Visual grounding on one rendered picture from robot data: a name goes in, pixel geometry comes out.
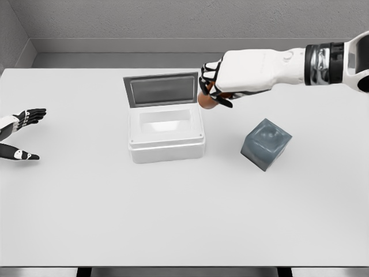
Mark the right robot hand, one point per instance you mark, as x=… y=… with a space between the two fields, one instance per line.
x=245 y=72

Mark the grey cube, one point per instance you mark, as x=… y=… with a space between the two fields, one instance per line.
x=265 y=144

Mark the white box with hinged lid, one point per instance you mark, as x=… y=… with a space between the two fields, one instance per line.
x=165 y=127

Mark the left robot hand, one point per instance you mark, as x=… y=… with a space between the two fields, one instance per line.
x=20 y=121

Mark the brown round object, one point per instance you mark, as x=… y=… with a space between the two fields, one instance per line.
x=206 y=101

